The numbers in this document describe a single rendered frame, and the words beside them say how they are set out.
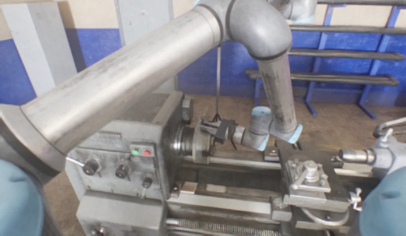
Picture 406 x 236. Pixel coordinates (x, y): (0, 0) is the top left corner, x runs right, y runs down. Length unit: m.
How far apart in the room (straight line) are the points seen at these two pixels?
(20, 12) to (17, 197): 4.16
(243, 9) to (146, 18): 3.84
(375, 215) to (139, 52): 0.42
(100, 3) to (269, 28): 4.39
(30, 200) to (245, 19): 0.49
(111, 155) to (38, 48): 3.36
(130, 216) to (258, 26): 1.19
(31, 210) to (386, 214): 0.33
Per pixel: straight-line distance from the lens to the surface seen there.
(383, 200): 0.27
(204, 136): 1.18
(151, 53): 0.44
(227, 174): 1.61
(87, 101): 0.40
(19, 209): 0.26
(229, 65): 4.20
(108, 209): 1.44
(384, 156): 1.50
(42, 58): 4.38
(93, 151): 1.24
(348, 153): 1.42
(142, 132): 1.06
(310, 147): 1.79
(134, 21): 4.43
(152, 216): 1.34
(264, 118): 0.99
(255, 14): 0.53
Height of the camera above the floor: 1.90
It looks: 29 degrees down
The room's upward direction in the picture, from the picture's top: straight up
